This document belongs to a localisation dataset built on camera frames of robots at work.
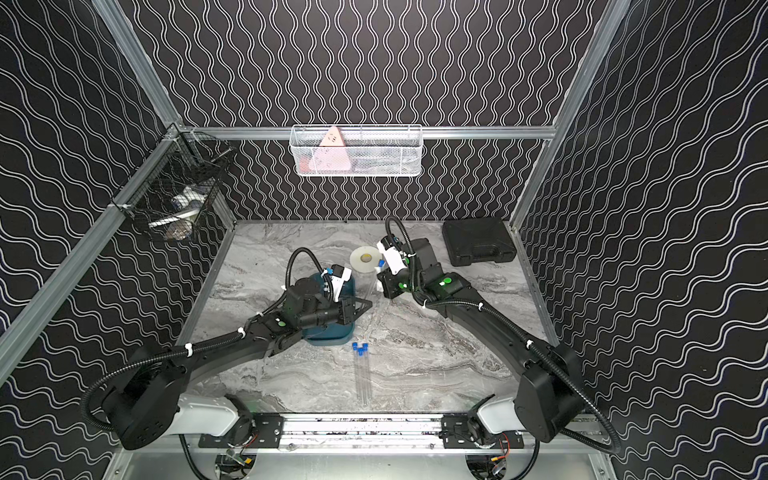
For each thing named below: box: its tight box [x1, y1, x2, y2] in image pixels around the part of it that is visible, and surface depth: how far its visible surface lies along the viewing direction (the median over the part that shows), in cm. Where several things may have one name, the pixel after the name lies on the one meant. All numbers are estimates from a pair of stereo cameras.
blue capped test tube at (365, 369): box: [363, 343, 369, 405], surface depth 87 cm
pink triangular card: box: [308, 126, 351, 171], surface depth 92 cm
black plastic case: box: [442, 218, 517, 267], surface depth 109 cm
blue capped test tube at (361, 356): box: [357, 347, 365, 405], surface depth 85 cm
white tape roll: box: [350, 246, 382, 273], surface depth 112 cm
